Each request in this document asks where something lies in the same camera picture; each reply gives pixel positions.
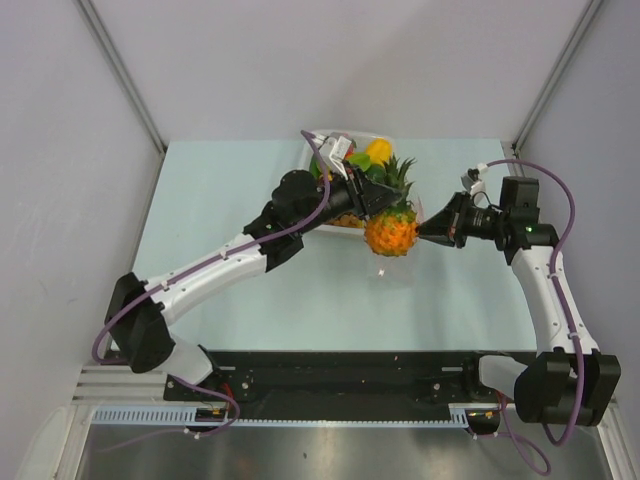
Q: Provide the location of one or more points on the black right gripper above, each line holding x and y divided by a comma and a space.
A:
448, 226

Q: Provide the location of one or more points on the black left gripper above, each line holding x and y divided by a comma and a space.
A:
365, 198

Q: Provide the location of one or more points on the orange pineapple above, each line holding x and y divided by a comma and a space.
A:
393, 232

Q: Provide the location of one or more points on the green leaf vegetable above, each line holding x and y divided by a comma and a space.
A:
360, 159

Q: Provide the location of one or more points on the clear zip top bag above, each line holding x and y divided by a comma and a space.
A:
397, 270

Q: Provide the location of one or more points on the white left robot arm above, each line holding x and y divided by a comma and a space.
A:
140, 312

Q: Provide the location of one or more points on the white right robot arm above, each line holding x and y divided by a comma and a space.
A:
570, 381

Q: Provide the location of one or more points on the yellow bell pepper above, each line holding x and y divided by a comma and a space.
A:
379, 151

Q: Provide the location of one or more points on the white plastic fruit tray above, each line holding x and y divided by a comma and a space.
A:
317, 217

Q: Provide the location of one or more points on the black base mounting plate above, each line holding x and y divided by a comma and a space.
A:
437, 376

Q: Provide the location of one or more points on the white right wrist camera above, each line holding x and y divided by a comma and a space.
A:
473, 179

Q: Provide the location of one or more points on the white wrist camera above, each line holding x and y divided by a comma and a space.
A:
473, 179
333, 149

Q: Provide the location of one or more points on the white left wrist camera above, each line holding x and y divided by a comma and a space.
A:
333, 149

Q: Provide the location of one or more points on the light blue cable duct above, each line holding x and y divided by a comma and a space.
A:
201, 416

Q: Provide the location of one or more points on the aluminium frame rail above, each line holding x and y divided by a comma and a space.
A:
117, 385

